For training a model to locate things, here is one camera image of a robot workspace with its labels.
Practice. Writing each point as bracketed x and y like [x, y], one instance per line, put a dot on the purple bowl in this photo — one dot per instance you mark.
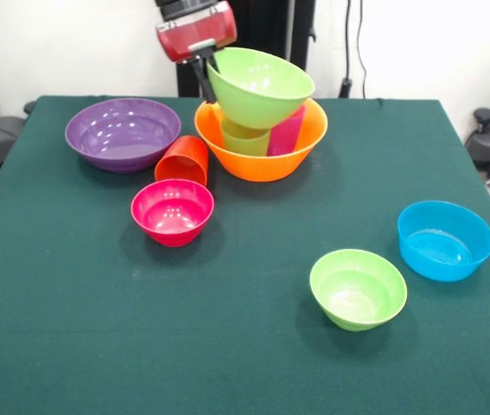
[123, 134]

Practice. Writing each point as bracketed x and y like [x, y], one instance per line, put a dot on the small green bowl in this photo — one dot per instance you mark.
[357, 294]

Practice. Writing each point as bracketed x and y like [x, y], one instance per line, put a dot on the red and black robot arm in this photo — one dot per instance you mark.
[180, 6]

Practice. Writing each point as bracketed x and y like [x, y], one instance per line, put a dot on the green cup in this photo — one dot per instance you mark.
[244, 140]

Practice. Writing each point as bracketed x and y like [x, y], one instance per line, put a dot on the dark green table cloth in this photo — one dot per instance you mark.
[141, 324]

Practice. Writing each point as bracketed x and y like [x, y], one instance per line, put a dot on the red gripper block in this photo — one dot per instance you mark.
[197, 34]

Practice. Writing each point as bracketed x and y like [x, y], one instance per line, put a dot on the pink bowl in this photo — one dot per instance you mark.
[172, 216]

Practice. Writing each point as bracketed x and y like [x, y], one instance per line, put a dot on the large green bowl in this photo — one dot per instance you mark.
[257, 91]

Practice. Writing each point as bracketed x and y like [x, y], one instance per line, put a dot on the large orange bowl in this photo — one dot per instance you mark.
[266, 166]

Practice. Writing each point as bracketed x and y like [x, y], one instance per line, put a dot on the purple cup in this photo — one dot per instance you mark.
[285, 134]

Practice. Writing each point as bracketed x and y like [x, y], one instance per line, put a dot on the blue bowl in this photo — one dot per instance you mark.
[443, 242]

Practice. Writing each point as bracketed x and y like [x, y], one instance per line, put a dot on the red-orange cup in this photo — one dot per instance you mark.
[184, 162]

